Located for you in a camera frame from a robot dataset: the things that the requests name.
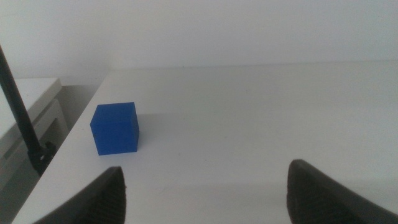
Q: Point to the black stand pole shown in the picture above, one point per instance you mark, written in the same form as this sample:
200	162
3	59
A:
15	102

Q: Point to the blue cube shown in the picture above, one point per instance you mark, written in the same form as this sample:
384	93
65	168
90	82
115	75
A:
113	130

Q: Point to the black table clamp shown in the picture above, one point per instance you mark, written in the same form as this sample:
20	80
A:
42	157

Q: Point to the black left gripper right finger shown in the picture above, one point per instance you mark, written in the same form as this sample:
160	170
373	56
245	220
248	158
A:
314	199

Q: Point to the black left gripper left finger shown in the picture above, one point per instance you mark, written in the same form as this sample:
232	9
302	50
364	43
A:
102	199

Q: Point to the white side table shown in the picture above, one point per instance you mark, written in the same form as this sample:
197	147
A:
31	90

